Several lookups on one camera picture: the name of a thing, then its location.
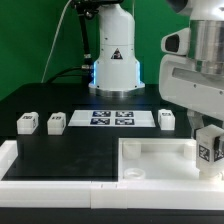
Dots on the white square tabletop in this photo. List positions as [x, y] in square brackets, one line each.
[160, 160]

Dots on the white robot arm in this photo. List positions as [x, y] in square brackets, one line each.
[117, 72]

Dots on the white marker sheet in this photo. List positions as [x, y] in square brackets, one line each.
[112, 118]

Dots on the white U-shaped fence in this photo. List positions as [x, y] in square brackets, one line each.
[101, 195]

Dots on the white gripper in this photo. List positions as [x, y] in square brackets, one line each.
[180, 84]

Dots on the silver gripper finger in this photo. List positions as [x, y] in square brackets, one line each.
[219, 147]

